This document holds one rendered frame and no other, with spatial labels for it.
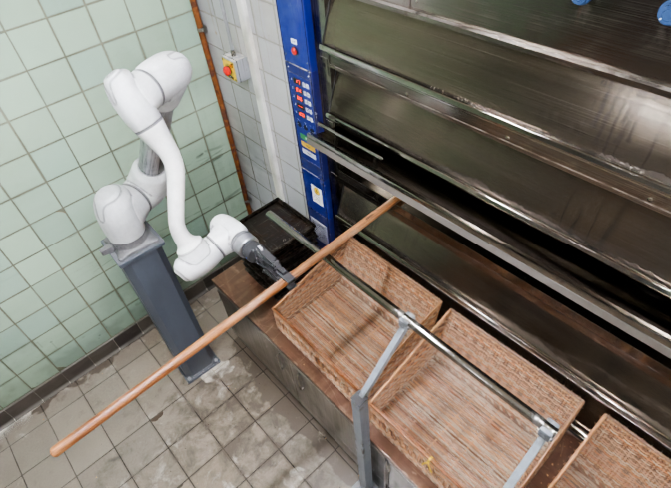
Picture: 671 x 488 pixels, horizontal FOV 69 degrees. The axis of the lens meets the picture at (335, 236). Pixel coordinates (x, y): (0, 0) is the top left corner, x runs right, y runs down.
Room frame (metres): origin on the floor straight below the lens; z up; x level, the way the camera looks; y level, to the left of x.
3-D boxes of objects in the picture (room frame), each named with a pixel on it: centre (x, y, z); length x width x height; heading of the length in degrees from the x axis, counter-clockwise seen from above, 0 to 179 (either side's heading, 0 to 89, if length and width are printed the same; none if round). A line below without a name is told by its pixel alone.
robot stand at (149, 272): (1.52, 0.87, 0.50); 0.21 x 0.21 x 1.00; 36
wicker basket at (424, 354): (0.75, -0.41, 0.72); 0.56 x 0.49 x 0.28; 39
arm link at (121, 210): (1.53, 0.87, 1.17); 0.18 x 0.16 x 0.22; 152
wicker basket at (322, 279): (1.22, -0.04, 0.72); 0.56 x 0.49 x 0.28; 38
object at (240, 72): (2.08, 0.36, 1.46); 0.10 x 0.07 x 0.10; 39
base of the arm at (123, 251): (1.51, 0.89, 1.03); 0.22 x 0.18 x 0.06; 126
